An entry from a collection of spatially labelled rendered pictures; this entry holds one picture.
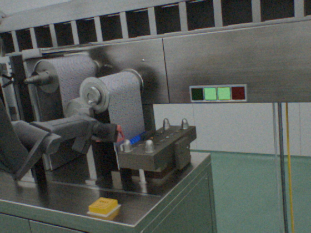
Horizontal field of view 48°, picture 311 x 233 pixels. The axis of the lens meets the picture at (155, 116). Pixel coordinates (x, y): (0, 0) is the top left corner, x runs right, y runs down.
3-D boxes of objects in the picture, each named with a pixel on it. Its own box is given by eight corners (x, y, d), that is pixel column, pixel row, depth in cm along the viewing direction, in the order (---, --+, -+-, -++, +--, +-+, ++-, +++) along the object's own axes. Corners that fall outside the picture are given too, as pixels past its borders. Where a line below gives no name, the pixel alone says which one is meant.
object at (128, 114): (114, 151, 140) (108, 106, 136) (144, 134, 160) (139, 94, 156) (115, 151, 140) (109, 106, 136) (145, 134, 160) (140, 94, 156)
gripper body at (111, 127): (115, 141, 130) (104, 137, 124) (94, 140, 135) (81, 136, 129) (118, 125, 132) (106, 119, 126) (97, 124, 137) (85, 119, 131)
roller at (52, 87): (38, 93, 154) (32, 61, 151) (76, 84, 175) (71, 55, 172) (61, 92, 147) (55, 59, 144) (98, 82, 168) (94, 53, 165)
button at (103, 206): (89, 212, 117) (88, 206, 117) (101, 203, 123) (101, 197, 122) (105, 216, 114) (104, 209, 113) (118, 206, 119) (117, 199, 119)
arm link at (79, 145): (98, 123, 116) (75, 114, 117) (84, 156, 115) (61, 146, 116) (105, 127, 128) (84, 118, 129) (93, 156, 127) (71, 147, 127)
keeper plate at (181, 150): (176, 169, 143) (173, 143, 141) (186, 160, 152) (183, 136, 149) (181, 170, 142) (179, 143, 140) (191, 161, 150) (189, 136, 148)
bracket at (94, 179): (85, 183, 143) (72, 110, 136) (95, 177, 148) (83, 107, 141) (94, 185, 140) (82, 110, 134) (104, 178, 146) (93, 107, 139)
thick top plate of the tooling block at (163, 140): (119, 167, 136) (117, 152, 135) (166, 136, 170) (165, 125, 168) (155, 171, 128) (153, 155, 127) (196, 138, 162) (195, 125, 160)
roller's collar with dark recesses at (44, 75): (31, 87, 147) (29, 71, 145) (43, 84, 152) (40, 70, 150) (43, 86, 143) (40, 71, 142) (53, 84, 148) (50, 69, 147)
